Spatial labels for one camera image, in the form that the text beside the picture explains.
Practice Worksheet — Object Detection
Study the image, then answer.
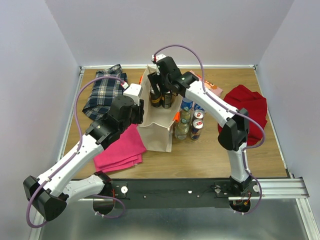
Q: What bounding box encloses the beige canvas bag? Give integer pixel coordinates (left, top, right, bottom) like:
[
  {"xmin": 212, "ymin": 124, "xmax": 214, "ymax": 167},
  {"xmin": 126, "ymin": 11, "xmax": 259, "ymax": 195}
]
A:
[{"xmin": 137, "ymin": 65, "xmax": 182, "ymax": 153}]

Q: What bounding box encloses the green cap glass bottle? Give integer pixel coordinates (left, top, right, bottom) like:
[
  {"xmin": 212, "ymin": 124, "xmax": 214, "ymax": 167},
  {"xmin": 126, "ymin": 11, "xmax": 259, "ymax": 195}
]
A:
[
  {"xmin": 174, "ymin": 118, "xmax": 189, "ymax": 140},
  {"xmin": 180, "ymin": 106, "xmax": 192, "ymax": 124}
]

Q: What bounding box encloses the blue cap bottle from bag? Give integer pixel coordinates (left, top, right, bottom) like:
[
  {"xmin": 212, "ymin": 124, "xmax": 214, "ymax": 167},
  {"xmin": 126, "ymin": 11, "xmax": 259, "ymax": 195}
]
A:
[{"xmin": 193, "ymin": 103, "xmax": 205, "ymax": 112}]

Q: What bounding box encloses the red top can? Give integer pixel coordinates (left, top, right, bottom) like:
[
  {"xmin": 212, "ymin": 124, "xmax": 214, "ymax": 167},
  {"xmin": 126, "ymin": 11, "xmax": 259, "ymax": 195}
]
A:
[
  {"xmin": 192, "ymin": 109, "xmax": 205, "ymax": 122},
  {"xmin": 190, "ymin": 119, "xmax": 204, "ymax": 140}
]

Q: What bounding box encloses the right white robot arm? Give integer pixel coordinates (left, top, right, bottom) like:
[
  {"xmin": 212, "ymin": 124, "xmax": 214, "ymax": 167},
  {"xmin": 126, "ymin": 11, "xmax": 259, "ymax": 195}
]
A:
[{"xmin": 148, "ymin": 54, "xmax": 252, "ymax": 196}]

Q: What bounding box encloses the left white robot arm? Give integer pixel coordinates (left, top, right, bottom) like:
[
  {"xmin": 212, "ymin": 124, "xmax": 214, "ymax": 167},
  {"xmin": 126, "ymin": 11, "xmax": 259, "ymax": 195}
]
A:
[{"xmin": 23, "ymin": 95, "xmax": 144, "ymax": 222}]

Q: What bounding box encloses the plaid navy shirt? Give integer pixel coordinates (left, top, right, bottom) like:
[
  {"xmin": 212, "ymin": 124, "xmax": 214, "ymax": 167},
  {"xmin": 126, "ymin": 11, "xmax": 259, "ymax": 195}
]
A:
[{"xmin": 82, "ymin": 64, "xmax": 128, "ymax": 121}]

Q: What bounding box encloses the blue cap bottle on table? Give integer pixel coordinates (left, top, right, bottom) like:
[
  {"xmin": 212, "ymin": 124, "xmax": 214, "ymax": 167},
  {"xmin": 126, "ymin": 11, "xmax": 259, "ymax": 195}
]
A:
[{"xmin": 180, "ymin": 97, "xmax": 194, "ymax": 110}]

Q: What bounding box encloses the magenta folded cloth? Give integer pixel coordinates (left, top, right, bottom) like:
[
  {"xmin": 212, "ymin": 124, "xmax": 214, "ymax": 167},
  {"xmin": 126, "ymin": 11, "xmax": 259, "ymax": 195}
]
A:
[{"xmin": 93, "ymin": 124, "xmax": 147, "ymax": 173}]

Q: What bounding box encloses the pink printed t-shirt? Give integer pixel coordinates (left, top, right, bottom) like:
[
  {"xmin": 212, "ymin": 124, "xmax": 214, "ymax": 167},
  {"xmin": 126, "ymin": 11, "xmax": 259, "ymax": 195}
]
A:
[{"xmin": 190, "ymin": 70, "xmax": 223, "ymax": 97}]

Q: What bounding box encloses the red cloth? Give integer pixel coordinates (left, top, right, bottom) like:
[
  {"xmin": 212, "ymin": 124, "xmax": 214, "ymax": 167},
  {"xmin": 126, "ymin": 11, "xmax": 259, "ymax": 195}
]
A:
[{"xmin": 223, "ymin": 84, "xmax": 268, "ymax": 146}]

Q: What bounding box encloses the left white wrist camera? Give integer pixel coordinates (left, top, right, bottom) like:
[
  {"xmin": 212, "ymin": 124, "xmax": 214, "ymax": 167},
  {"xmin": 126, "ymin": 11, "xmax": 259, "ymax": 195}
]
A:
[{"xmin": 123, "ymin": 83, "xmax": 143, "ymax": 106}]

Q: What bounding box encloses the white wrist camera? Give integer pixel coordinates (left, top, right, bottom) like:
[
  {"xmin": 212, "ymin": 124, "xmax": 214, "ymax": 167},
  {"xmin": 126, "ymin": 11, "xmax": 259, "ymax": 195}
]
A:
[
  {"xmin": 123, "ymin": 83, "xmax": 143, "ymax": 106},
  {"xmin": 151, "ymin": 53, "xmax": 166, "ymax": 64}
]

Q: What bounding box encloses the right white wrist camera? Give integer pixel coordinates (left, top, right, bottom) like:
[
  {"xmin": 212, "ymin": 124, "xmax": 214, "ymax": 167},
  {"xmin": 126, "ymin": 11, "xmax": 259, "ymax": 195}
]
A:
[{"xmin": 151, "ymin": 53, "xmax": 166, "ymax": 64}]

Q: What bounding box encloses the aluminium frame rail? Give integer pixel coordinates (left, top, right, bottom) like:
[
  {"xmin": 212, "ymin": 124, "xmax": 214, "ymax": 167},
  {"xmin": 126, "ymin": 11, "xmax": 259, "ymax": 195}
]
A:
[{"xmin": 228, "ymin": 178, "xmax": 310, "ymax": 201}]

